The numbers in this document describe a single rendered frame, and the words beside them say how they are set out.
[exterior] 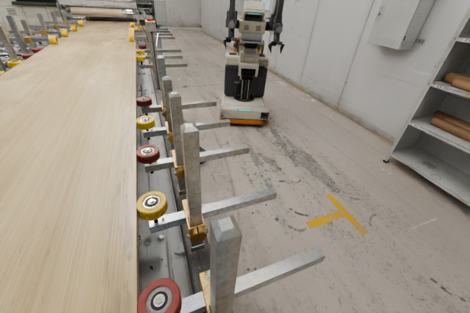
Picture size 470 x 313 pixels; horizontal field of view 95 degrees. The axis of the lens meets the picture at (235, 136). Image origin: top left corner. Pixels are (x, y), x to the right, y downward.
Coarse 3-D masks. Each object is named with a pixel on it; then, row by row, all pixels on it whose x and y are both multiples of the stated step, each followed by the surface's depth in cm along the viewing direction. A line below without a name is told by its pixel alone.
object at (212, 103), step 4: (212, 100) 135; (184, 104) 128; (188, 104) 128; (192, 104) 129; (196, 104) 130; (200, 104) 131; (204, 104) 132; (208, 104) 133; (212, 104) 134; (216, 104) 135; (144, 108) 120; (148, 108) 121; (152, 108) 122; (156, 108) 123; (160, 108) 123; (184, 108) 129; (188, 108) 130; (144, 112) 121; (148, 112) 122
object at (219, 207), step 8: (256, 192) 78; (264, 192) 78; (272, 192) 78; (224, 200) 74; (232, 200) 74; (240, 200) 74; (248, 200) 74; (256, 200) 76; (264, 200) 77; (208, 208) 70; (216, 208) 71; (224, 208) 72; (232, 208) 73; (168, 216) 67; (176, 216) 67; (184, 216) 67; (208, 216) 71; (152, 224) 64; (160, 224) 65; (168, 224) 66; (176, 224) 67; (152, 232) 65
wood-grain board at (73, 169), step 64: (64, 64) 163; (128, 64) 173; (0, 128) 87; (64, 128) 90; (128, 128) 93; (0, 192) 61; (64, 192) 62; (128, 192) 63; (0, 256) 46; (64, 256) 47; (128, 256) 48
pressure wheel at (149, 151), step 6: (138, 150) 79; (144, 150) 80; (150, 150) 80; (156, 150) 80; (138, 156) 77; (144, 156) 77; (150, 156) 77; (156, 156) 79; (144, 162) 78; (150, 162) 78
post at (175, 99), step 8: (176, 96) 67; (176, 104) 68; (176, 112) 70; (176, 120) 71; (176, 128) 73; (176, 136) 74; (176, 144) 76; (176, 152) 78; (176, 160) 80; (184, 184) 88
